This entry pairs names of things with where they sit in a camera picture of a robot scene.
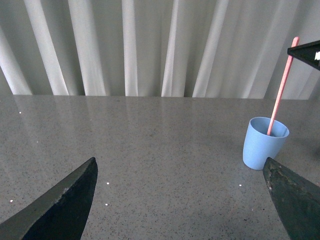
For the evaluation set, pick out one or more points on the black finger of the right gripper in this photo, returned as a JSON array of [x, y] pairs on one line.
[[308, 53]]

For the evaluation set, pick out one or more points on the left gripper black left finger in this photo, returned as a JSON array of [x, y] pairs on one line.
[[61, 213]]

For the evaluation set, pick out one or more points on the pink chopstick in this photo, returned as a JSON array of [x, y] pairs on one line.
[[280, 93]]

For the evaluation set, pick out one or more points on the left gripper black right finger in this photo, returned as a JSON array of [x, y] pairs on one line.
[[296, 200]]

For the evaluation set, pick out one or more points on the light blue plastic cup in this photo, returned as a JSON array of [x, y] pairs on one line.
[[258, 145]]

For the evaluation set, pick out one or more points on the white pleated curtain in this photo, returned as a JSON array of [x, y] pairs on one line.
[[167, 48]]

